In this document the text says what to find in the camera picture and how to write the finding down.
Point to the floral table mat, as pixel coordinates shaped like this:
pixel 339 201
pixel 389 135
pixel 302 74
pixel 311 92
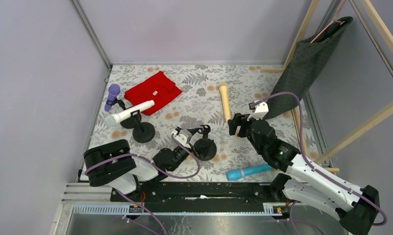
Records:
pixel 199 103

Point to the pink clothes hanger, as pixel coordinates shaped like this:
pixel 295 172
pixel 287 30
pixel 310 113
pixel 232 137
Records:
pixel 334 20

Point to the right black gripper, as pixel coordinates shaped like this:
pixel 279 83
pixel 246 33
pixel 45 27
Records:
pixel 240 122

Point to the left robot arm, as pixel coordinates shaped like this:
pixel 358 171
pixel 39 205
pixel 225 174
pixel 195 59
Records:
pixel 114 165

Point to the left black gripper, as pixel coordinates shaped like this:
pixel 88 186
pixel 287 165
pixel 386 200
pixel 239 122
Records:
pixel 192 136

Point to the cream yellow microphone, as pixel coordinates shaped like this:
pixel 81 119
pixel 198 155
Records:
pixel 223 89

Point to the dark grey hanging cloth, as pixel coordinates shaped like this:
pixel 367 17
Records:
pixel 310 57

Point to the purple microphone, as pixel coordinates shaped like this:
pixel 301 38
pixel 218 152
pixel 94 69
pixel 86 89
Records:
pixel 113 92

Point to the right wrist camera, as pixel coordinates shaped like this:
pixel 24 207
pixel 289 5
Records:
pixel 258 111

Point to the wooden frame rack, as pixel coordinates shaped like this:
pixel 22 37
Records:
pixel 377 118

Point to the teal blue microphone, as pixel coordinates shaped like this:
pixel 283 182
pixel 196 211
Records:
pixel 239 173

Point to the white microphone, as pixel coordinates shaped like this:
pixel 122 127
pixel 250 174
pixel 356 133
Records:
pixel 114 119

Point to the red folded cloth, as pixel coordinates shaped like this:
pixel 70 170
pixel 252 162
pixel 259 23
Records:
pixel 158 88

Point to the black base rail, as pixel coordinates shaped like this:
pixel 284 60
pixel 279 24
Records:
pixel 206 197

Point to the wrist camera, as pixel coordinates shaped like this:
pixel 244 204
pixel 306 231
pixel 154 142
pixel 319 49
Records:
pixel 258 111
pixel 181 137

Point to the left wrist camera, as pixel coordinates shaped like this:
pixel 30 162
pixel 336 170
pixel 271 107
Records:
pixel 181 137

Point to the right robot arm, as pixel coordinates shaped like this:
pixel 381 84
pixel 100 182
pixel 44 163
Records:
pixel 355 208

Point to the black mic stand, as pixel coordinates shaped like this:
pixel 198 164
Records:
pixel 128 123
pixel 205 147
pixel 143 132

